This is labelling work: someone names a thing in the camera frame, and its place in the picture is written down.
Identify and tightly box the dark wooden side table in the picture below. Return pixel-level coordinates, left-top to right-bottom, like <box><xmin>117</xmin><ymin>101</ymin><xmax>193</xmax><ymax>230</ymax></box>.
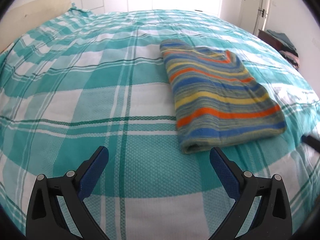
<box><xmin>258</xmin><ymin>30</ymin><xmax>281</xmax><ymax>52</ymax></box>

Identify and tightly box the white door with handle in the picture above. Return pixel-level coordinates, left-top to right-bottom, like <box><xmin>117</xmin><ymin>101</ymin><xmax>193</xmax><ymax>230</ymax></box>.
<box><xmin>239</xmin><ymin>0</ymin><xmax>271</xmax><ymax>36</ymax></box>

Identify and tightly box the striped multicolour knit sweater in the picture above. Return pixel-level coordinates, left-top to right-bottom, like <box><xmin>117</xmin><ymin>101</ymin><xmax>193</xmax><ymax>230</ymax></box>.
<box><xmin>160</xmin><ymin>40</ymin><xmax>287</xmax><ymax>154</ymax></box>

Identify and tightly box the stack of folded clothes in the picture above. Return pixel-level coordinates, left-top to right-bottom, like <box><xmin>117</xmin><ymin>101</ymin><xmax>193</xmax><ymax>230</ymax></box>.
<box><xmin>266</xmin><ymin>29</ymin><xmax>300</xmax><ymax>71</ymax></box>

